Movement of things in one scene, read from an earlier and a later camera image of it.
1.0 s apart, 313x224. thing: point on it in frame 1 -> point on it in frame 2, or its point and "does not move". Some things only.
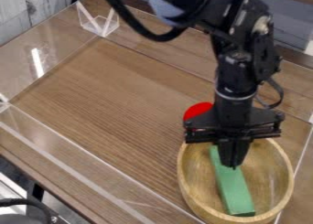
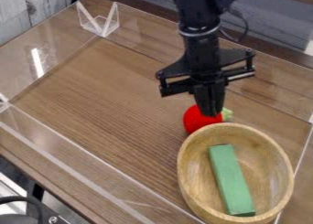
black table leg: [38, 191] does not move
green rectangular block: [233, 186] does not move
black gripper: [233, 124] -> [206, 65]
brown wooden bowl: [268, 167] does not move
